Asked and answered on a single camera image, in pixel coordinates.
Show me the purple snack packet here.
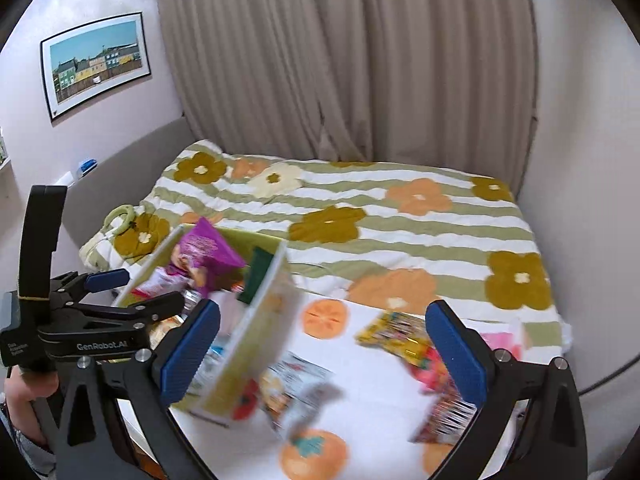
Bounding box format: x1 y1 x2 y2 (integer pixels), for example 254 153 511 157
168 218 246 296

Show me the dark green snack bar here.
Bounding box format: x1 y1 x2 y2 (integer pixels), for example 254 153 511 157
238 247 274 304

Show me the pink strawberry candy bag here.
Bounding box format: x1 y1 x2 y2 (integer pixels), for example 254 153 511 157
132 266 190 299

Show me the person left hand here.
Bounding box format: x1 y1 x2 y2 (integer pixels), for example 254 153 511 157
4 367 58 446

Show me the green cardboard box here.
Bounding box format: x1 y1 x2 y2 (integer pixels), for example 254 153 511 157
114 222 296 426

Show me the colourful barcode snack bag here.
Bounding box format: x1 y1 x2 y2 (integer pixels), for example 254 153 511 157
409 384 477 445

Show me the pink barcode snack packet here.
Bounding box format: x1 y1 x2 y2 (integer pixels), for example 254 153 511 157
463 320 526 361

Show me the silver grey snack packet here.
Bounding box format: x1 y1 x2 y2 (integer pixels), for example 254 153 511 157
258 351 345 441

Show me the white orange-print tray cloth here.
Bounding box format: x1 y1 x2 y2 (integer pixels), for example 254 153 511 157
171 292 442 479

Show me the yellow red candy packet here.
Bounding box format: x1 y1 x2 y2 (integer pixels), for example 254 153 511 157
355 311 432 368

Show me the framed house picture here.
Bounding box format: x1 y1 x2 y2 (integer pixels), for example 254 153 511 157
40 12 151 122

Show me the striped floral bedspread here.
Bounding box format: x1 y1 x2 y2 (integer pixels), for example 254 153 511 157
79 140 570 360

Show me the beige curtain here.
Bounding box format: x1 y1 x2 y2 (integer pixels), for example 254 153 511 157
157 0 537 191

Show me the black cable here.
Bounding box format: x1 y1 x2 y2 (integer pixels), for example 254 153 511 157
577 353 640 396

